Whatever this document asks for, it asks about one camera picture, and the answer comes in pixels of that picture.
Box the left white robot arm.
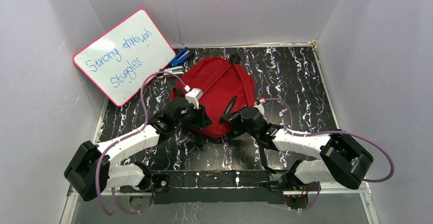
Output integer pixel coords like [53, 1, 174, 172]
[64, 97, 212, 201]

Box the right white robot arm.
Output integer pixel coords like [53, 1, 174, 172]
[221, 107, 374, 190]

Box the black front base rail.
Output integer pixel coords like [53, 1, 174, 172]
[152, 170, 290, 204]

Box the red student backpack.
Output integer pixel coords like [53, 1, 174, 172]
[170, 55, 256, 145]

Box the blue stapler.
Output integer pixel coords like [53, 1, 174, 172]
[160, 47, 190, 77]

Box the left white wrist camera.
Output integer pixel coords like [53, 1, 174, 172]
[185, 88, 204, 110]

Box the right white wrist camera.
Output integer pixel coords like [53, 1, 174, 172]
[254, 98, 266, 115]

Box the white board pink frame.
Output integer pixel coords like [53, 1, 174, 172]
[73, 9, 176, 107]

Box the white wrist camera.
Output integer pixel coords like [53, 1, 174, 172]
[254, 98, 266, 115]
[185, 88, 204, 110]

